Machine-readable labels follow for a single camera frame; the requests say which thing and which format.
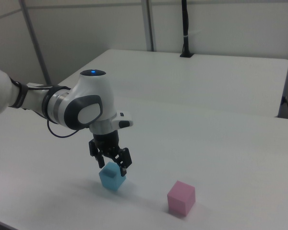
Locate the pink cube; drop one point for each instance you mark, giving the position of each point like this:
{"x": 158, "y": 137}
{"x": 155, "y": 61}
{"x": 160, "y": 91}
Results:
{"x": 180, "y": 201}

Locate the black camera stand pole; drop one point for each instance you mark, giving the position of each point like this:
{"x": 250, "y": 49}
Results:
{"x": 186, "y": 24}

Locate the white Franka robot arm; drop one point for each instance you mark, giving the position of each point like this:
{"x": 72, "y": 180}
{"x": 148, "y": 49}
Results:
{"x": 93, "y": 88}

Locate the white adjacent table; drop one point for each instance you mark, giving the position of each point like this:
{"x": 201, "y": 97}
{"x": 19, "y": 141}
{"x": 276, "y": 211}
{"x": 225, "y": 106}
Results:
{"x": 206, "y": 79}

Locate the gray partition post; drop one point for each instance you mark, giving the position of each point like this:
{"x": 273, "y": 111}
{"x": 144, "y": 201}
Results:
{"x": 150, "y": 24}

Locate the blue cube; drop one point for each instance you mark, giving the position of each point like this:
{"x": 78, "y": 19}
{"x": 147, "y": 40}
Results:
{"x": 111, "y": 183}

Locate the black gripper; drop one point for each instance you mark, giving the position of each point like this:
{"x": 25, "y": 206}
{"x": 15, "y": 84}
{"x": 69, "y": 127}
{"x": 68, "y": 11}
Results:
{"x": 106, "y": 143}

